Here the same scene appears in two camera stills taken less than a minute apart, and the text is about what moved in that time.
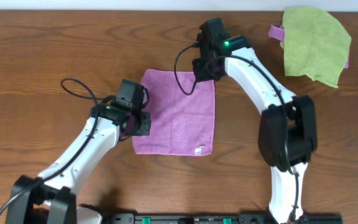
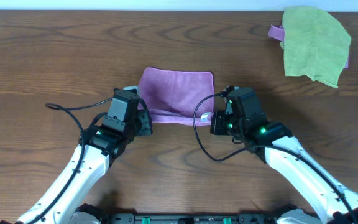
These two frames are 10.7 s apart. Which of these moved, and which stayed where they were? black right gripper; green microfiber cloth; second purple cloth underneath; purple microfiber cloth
Moved: purple microfiber cloth; black right gripper
Stayed: green microfiber cloth; second purple cloth underneath
